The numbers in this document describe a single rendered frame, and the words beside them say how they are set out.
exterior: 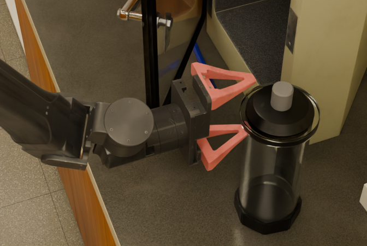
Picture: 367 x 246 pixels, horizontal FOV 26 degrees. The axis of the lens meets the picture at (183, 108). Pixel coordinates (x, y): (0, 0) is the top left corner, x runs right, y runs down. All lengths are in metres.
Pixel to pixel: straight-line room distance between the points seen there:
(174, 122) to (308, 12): 0.26
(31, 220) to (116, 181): 1.15
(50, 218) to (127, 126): 1.53
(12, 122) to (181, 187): 0.45
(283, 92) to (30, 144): 0.33
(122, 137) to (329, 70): 0.43
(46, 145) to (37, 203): 1.52
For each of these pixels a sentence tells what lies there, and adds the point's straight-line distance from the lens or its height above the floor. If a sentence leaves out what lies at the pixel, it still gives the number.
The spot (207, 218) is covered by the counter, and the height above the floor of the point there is 0.94.
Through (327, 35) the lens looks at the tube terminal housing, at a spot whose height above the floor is 1.19.
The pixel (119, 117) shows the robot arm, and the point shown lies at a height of 1.29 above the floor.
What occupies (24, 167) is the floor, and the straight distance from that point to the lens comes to 2.53.
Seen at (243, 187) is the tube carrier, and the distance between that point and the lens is 1.17.
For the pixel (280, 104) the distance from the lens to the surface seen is 1.05.
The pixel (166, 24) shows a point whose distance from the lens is 1.13.
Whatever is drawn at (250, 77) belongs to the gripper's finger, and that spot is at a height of 1.25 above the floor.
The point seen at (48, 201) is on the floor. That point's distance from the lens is 2.44.
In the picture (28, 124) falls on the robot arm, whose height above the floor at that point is 1.31.
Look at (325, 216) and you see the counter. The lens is 1.26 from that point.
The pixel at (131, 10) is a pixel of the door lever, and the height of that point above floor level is 1.20.
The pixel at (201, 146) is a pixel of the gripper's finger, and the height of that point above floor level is 1.15.
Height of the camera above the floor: 1.96
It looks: 48 degrees down
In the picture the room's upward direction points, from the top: straight up
